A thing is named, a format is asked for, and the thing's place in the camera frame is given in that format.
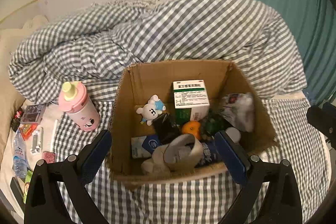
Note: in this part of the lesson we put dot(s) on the clear water bottle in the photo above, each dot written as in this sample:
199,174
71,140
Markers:
19,155

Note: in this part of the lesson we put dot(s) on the brown cardboard box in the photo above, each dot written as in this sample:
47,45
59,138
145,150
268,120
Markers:
157,77

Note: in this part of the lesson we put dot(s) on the blue white printed packet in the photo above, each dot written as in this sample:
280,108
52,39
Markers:
208,154

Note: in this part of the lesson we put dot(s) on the white plastic bottle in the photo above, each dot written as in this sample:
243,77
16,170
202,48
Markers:
234,134

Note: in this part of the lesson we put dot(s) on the pink glitter packet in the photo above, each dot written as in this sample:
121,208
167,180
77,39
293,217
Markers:
49,157

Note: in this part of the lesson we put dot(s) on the white bear toy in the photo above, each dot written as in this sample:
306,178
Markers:
151,109

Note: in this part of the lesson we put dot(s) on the crumpled beige sock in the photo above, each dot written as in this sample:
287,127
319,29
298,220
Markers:
157,161

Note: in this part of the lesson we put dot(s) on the teal curtain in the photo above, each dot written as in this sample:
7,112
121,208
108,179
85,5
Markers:
288,3

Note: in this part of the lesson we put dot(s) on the grey white checked duvet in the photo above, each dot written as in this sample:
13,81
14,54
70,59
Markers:
170,37

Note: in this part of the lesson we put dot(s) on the clear plastic bag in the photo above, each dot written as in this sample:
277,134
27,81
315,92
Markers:
240,111

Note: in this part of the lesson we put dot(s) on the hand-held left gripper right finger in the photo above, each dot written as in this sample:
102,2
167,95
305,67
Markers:
231,155

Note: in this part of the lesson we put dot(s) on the orange fruit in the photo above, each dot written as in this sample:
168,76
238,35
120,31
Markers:
191,129

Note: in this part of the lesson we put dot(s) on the black red small packet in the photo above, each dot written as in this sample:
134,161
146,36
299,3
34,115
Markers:
17,119

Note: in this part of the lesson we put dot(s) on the green snack packet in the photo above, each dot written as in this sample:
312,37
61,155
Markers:
28,184

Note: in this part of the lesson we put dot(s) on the dark green packet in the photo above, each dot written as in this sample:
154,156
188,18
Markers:
214,124

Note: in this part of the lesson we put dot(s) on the grey white checked bed sheet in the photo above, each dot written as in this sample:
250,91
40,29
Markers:
170,200

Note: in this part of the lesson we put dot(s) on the blue white carton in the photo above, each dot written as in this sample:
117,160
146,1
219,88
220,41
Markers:
143,146

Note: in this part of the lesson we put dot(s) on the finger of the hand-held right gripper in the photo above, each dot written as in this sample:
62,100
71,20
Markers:
324,121

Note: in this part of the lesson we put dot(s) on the red snack packet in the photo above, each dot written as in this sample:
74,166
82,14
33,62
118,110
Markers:
28,131

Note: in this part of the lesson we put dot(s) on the pink drinking bottle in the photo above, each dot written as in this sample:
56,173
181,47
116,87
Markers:
78,108

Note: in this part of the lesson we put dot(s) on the dark small box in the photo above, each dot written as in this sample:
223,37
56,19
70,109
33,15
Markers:
32,114

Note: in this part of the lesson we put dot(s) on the black pouch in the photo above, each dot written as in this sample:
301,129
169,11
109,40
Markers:
165,128

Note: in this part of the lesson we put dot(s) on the cream padded headboard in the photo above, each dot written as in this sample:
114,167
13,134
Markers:
10,61

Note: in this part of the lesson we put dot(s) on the white green medicine box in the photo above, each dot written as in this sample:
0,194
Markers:
190,96

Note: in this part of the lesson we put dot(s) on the black phone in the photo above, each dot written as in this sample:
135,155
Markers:
17,188

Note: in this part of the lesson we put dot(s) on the white comb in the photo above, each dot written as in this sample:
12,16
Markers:
52,134

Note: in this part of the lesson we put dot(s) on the white plastic clip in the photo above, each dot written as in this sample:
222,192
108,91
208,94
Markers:
36,141

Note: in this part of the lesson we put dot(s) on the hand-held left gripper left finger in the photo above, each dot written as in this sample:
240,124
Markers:
97,154

